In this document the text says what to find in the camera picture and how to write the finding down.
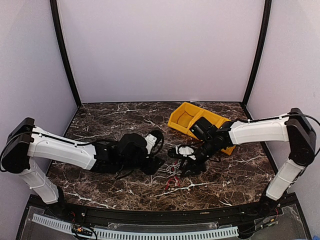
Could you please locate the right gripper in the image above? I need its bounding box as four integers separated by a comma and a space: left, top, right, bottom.
179, 137, 218, 178

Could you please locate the white cable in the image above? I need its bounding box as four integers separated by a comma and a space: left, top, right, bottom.
149, 159, 185, 185

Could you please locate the red cable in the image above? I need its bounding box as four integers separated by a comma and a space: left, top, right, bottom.
163, 175, 182, 192

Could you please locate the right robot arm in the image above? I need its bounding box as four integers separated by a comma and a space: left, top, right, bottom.
175, 108, 318, 217

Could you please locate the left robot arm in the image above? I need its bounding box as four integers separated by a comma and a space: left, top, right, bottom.
0, 117, 165, 218

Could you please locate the yellow bin left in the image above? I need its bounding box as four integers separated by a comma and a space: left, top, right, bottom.
167, 102, 203, 138

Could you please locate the yellow bin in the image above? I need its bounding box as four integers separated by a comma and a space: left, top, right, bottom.
219, 117, 236, 156
187, 109, 225, 139
167, 102, 203, 138

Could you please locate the yellow bin middle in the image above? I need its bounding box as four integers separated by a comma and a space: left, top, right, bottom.
187, 109, 225, 139

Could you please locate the yellow bin right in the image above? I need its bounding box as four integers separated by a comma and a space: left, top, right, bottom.
219, 117, 236, 156

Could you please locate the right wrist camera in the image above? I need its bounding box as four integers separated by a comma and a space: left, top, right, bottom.
167, 145, 196, 160

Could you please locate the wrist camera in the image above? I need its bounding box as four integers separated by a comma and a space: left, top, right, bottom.
144, 129, 165, 156
167, 145, 196, 160

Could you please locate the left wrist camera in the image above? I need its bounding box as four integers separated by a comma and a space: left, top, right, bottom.
144, 129, 165, 156

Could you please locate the white slotted cable duct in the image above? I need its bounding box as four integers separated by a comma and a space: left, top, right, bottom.
31, 213, 239, 240

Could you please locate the black front rail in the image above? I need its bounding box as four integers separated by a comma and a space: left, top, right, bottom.
27, 194, 298, 226

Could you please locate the right black frame post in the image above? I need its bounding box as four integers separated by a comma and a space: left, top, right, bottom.
241, 0, 272, 108

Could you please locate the black frame post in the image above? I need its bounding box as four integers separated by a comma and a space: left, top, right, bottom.
241, 0, 272, 108
49, 0, 82, 108

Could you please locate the left black frame post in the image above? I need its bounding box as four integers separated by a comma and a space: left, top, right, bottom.
49, 0, 82, 108

